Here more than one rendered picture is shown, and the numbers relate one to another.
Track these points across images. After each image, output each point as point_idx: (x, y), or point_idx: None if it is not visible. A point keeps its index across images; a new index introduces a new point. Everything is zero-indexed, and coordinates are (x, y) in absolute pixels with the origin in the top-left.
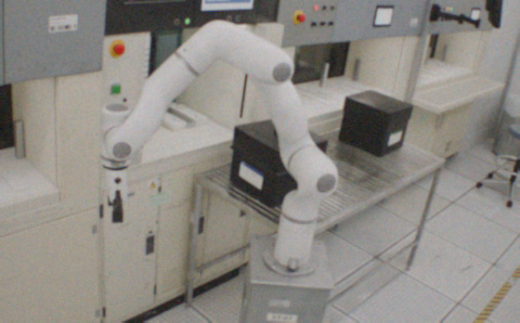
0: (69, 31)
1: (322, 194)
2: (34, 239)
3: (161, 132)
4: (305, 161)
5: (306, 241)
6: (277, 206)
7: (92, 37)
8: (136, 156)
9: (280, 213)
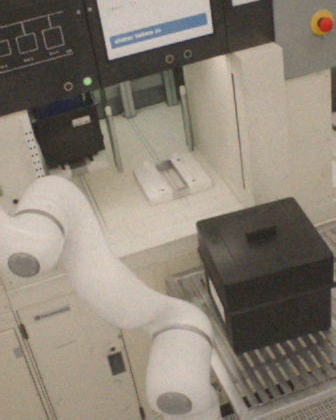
0: None
1: (177, 415)
2: None
3: (134, 208)
4: (152, 362)
5: None
6: (249, 351)
7: None
8: (59, 264)
9: (246, 365)
